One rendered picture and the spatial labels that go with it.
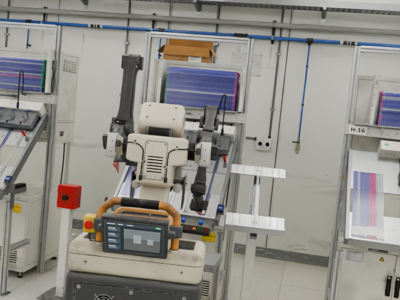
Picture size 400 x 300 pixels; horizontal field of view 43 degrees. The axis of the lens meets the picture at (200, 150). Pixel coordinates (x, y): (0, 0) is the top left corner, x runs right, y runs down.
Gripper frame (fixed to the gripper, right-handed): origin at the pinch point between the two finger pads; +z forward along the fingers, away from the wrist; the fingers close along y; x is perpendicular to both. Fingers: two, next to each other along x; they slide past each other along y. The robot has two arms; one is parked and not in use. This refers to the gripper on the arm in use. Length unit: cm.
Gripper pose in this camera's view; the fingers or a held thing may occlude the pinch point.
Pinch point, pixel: (200, 213)
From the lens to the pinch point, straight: 308.5
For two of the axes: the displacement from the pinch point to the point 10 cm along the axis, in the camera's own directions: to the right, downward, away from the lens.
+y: -9.7, -1.1, 2.1
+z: 0.8, 6.9, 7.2
